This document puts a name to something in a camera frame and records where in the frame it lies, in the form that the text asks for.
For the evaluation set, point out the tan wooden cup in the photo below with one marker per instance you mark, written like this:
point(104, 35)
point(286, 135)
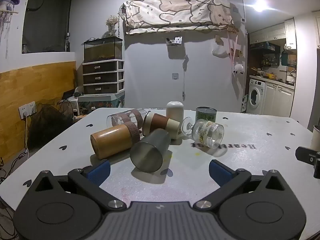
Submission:
point(112, 140)

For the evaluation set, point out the dried flowers in vase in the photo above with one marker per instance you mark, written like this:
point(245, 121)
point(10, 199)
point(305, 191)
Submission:
point(111, 23)

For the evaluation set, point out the glass fish tank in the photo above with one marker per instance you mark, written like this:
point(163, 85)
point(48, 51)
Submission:
point(102, 50)

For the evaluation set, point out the ribbed glass goblet with print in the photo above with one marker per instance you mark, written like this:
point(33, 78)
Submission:
point(207, 132)

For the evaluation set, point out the ceiling light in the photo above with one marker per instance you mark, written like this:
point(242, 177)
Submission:
point(260, 5)

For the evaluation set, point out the polka dot wall holder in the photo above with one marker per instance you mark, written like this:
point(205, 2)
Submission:
point(175, 41)

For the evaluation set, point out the white kitchen base cabinet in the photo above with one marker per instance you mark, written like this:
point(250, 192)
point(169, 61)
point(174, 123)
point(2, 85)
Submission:
point(278, 100)

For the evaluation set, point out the white wall hook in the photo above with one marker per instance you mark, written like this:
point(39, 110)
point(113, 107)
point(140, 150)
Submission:
point(175, 76)

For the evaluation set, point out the brown and cream cup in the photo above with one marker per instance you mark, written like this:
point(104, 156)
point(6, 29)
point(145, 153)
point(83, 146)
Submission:
point(160, 123)

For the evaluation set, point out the white plush sheep toy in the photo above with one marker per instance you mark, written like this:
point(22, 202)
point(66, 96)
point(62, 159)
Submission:
point(237, 69)

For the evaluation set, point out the grey metal tumbler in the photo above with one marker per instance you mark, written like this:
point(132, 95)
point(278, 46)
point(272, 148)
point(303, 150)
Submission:
point(147, 152)

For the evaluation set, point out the beige paper cup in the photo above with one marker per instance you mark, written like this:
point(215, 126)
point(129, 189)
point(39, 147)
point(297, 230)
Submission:
point(316, 137)

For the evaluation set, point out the dark window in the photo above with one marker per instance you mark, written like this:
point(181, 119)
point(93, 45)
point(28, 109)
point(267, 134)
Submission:
point(46, 20)

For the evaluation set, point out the white matte cup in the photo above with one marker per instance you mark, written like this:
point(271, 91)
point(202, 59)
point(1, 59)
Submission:
point(175, 111)

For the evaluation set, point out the white kitchen wall cabinet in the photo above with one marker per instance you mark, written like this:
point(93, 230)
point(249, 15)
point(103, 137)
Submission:
point(267, 32)

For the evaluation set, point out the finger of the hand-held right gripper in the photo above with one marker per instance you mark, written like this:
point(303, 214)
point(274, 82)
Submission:
point(306, 155)

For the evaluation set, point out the black mesh net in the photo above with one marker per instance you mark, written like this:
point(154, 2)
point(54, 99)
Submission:
point(50, 125)

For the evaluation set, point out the white wall socket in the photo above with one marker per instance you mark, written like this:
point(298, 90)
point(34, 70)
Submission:
point(27, 109)

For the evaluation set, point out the clear glass cup brown sleeve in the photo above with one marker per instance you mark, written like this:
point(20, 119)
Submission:
point(125, 118)

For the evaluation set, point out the white plastic bag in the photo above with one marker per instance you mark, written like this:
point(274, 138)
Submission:
point(220, 51)

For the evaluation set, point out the hanging plush toy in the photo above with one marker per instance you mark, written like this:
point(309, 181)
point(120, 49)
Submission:
point(8, 1)

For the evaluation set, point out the printed blanket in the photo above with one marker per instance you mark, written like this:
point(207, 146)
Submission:
point(175, 12)

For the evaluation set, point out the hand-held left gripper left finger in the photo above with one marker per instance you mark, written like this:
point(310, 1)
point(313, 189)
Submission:
point(99, 173)

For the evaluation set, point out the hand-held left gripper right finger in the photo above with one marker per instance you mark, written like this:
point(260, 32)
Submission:
point(220, 172)

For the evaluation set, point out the white washing machine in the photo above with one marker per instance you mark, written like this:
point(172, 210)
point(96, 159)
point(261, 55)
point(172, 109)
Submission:
point(256, 96)

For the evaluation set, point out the green printed tin cup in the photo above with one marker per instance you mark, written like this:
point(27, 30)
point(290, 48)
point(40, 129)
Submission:
point(206, 115)

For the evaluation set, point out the white drawer unit dark drawers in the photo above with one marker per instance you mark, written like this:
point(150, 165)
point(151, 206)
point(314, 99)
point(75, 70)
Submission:
point(101, 77)

